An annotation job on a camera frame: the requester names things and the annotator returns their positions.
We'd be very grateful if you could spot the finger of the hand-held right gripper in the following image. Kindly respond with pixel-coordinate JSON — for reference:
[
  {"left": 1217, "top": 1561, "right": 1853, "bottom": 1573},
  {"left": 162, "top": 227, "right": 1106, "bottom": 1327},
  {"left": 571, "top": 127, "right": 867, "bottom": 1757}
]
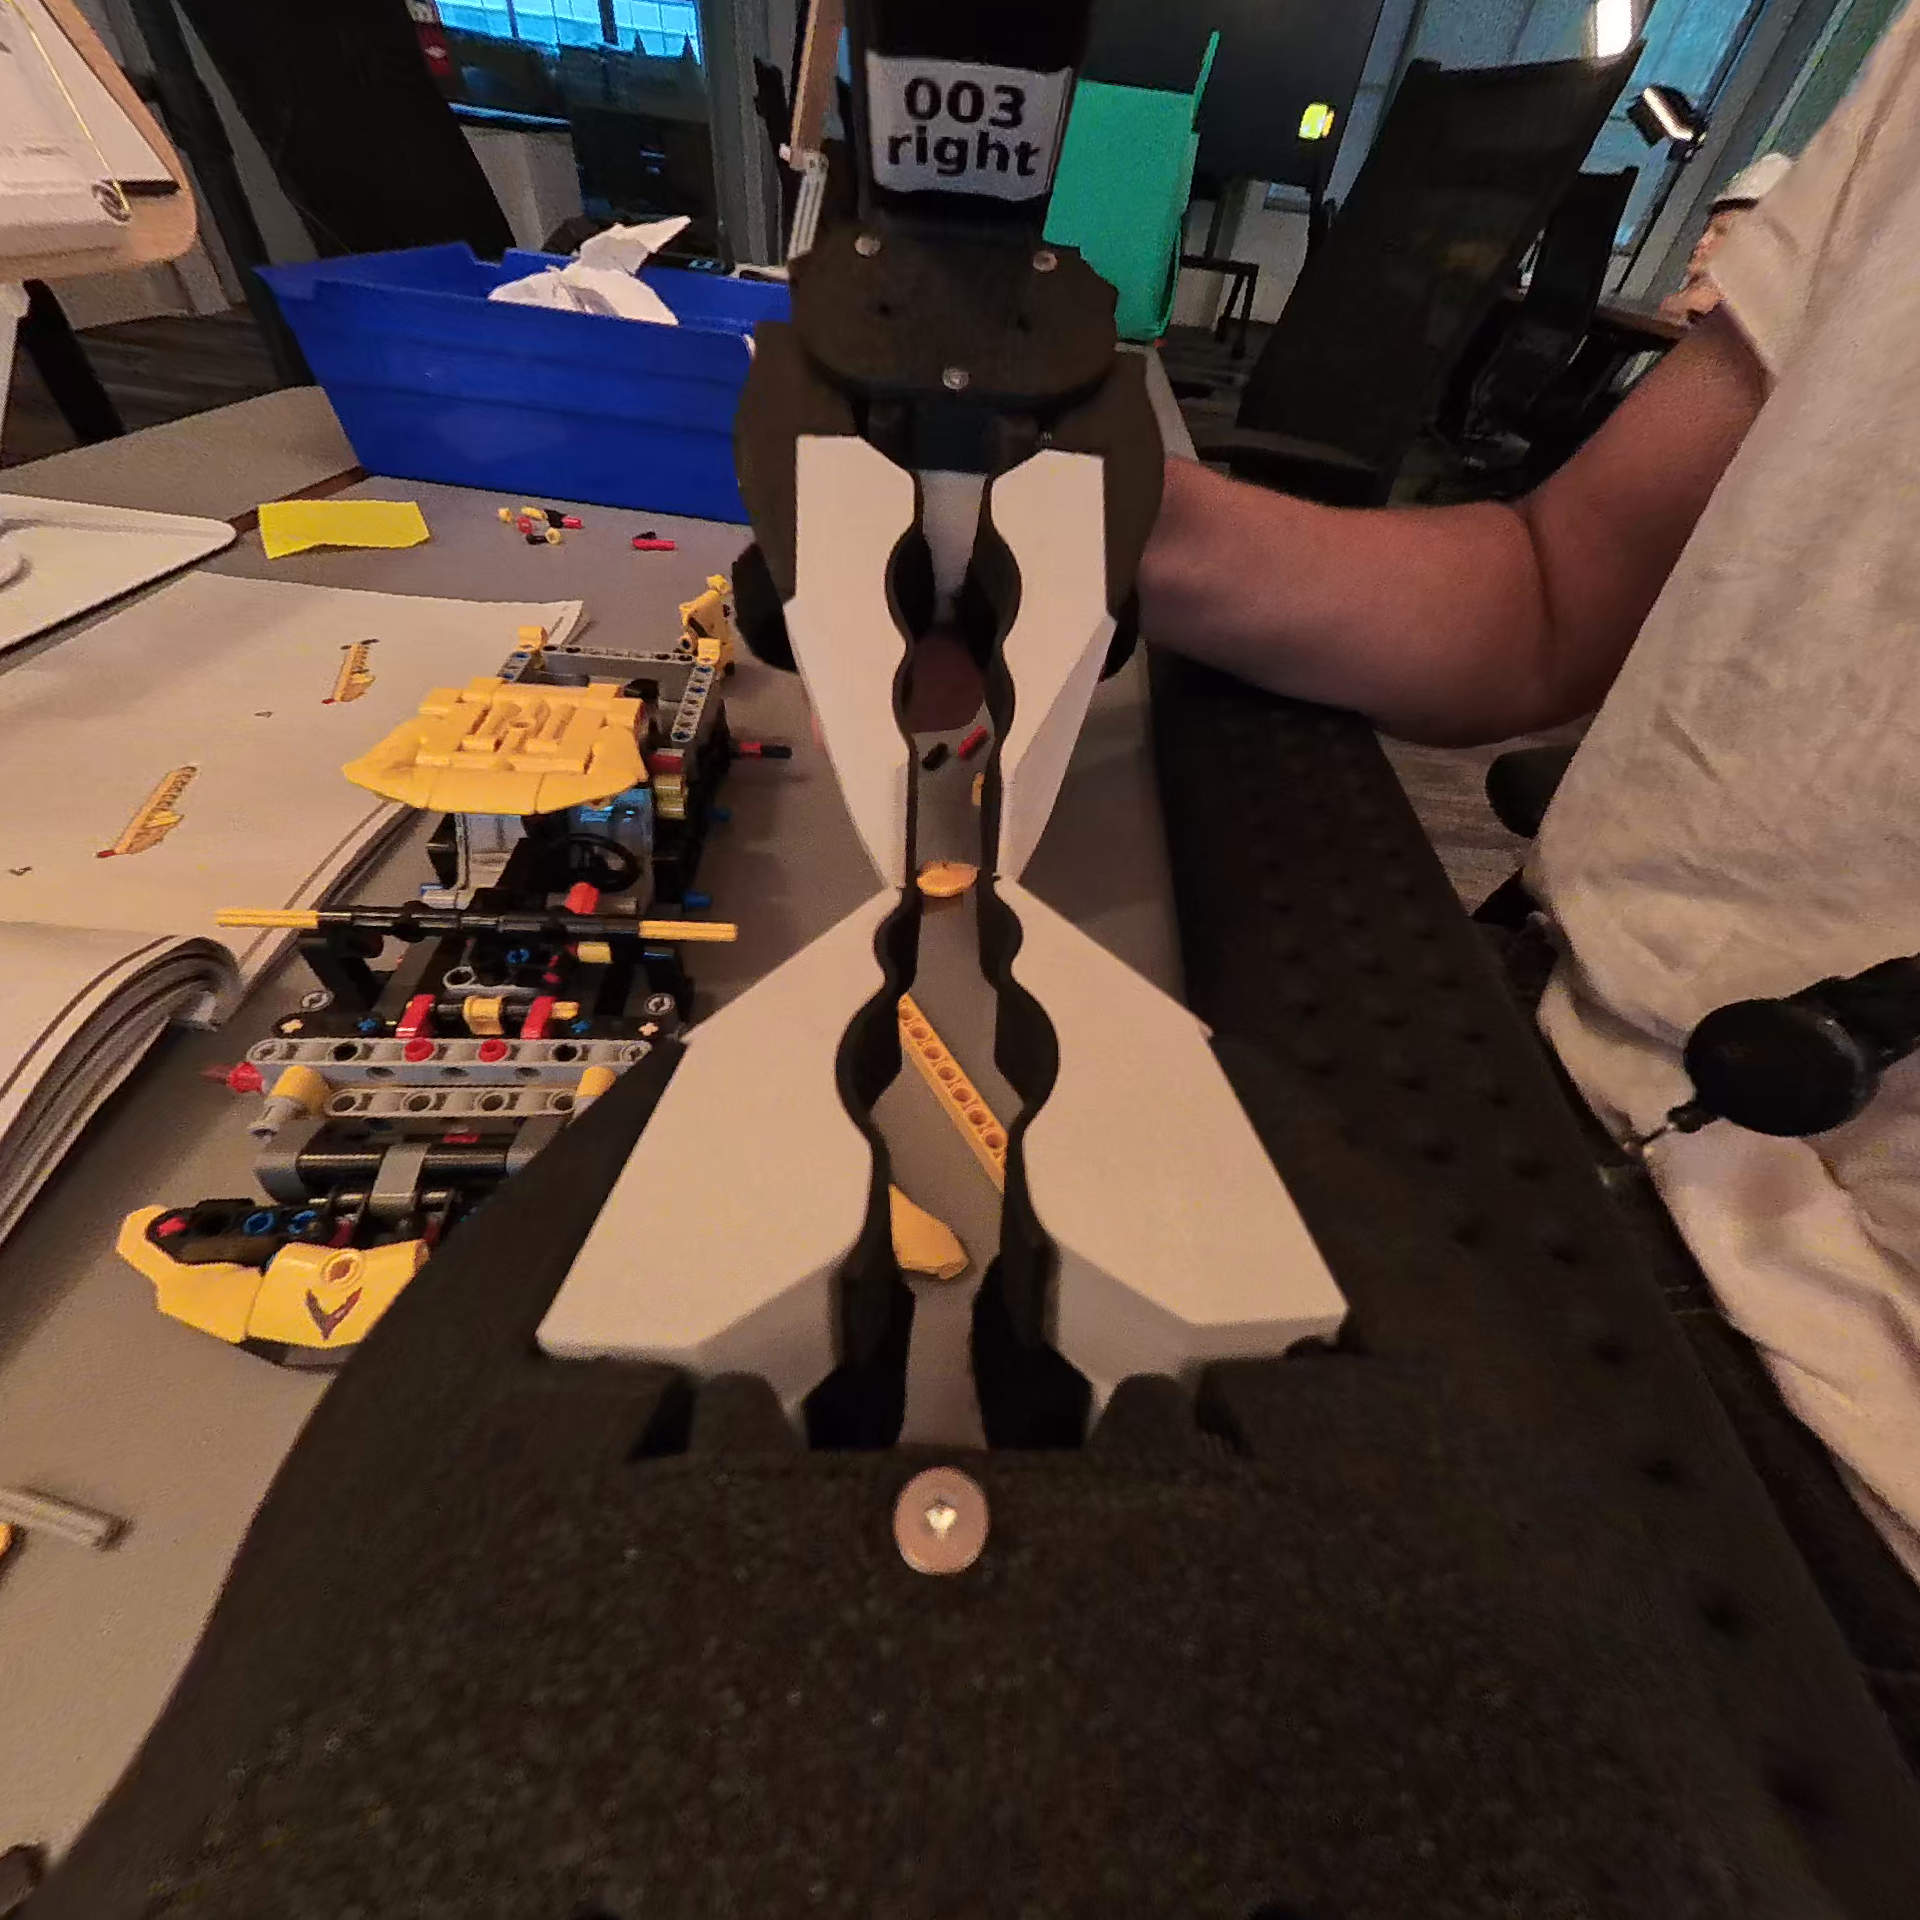
[
  {"left": 979, "top": 448, "right": 1122, "bottom": 882},
  {"left": 796, "top": 433, "right": 923, "bottom": 889}
]

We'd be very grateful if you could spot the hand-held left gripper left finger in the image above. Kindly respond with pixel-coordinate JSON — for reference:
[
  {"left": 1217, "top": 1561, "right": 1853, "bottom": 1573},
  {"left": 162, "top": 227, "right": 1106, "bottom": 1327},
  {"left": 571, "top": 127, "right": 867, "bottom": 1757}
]
[{"left": 537, "top": 882, "right": 922, "bottom": 1451}]

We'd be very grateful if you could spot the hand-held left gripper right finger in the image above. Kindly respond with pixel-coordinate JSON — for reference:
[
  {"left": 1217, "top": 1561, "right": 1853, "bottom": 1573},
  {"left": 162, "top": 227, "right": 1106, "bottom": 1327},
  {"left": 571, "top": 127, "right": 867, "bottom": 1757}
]
[{"left": 972, "top": 873, "right": 1348, "bottom": 1451}]

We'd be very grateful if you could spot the grey desk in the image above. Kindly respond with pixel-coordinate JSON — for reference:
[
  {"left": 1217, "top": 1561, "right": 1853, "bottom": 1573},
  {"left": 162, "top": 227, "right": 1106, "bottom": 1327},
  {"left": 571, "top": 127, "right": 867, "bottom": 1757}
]
[{"left": 0, "top": 381, "right": 1217, "bottom": 1877}]

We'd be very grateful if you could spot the person's right hand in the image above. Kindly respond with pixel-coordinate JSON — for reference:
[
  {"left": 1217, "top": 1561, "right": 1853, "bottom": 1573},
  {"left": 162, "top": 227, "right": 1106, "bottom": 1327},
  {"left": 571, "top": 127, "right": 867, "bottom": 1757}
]
[{"left": 903, "top": 625, "right": 981, "bottom": 730}]

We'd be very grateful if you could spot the yellow wheel arch panel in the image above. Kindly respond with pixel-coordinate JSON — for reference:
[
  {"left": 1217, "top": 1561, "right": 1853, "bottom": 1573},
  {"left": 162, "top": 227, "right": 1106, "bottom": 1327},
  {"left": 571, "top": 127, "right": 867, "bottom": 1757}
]
[{"left": 887, "top": 1184, "right": 969, "bottom": 1280}]

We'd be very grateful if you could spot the long yellow holed beam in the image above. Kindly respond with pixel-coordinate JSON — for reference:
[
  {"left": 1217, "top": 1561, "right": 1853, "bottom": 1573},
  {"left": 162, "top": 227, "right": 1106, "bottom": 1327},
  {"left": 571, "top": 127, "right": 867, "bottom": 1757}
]
[{"left": 895, "top": 995, "right": 1011, "bottom": 1193}]

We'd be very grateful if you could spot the wooden stick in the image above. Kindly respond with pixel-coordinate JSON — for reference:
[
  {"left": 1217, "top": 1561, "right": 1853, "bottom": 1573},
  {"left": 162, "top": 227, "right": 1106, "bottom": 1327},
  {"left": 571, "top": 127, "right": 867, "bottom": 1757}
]
[{"left": 787, "top": 0, "right": 841, "bottom": 264}]

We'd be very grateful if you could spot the black perforated foam pad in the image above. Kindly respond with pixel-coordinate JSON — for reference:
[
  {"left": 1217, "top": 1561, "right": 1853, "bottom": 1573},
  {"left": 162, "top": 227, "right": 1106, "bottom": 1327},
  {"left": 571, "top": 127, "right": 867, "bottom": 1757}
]
[{"left": 1147, "top": 650, "right": 1920, "bottom": 1920}]

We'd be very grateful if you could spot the crumpled white paper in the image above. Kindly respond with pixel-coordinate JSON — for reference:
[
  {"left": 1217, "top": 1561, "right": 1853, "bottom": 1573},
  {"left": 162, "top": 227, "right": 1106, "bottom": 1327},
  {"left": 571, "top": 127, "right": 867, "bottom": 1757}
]
[{"left": 487, "top": 215, "right": 695, "bottom": 325}]

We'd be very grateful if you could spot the blue storage bin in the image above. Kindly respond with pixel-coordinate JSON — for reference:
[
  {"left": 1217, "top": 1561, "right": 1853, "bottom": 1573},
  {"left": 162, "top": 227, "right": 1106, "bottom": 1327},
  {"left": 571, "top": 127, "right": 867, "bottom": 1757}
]
[{"left": 257, "top": 239, "right": 793, "bottom": 523}]

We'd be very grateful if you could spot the partly built yellow toy car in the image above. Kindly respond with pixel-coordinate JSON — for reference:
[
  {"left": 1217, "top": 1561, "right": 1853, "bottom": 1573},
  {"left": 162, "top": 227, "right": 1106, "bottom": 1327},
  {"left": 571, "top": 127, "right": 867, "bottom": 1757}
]
[{"left": 116, "top": 576, "right": 797, "bottom": 1367}]

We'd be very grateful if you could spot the yellow paper scrap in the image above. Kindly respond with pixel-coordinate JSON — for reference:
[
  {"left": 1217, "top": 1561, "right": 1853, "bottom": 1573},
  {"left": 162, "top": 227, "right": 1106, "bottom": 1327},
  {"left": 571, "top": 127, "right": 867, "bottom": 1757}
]
[{"left": 259, "top": 497, "right": 433, "bottom": 560}]

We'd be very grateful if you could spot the open instruction booklet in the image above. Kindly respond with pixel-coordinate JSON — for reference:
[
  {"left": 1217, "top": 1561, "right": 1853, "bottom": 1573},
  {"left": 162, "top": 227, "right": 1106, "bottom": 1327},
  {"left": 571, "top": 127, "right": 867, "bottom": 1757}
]
[{"left": 0, "top": 568, "right": 587, "bottom": 1247}]

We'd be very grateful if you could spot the grey flat beam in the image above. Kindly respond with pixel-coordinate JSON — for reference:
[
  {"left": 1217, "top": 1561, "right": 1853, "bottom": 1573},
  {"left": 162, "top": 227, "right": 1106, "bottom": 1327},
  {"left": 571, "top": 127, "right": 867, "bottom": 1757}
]
[{"left": 0, "top": 1485, "right": 126, "bottom": 1550}]

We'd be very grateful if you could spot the printed instruction sheet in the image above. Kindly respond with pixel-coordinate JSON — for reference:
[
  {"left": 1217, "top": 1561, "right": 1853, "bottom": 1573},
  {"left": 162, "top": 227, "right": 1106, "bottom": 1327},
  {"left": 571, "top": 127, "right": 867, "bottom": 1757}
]
[{"left": 0, "top": 0, "right": 183, "bottom": 264}]

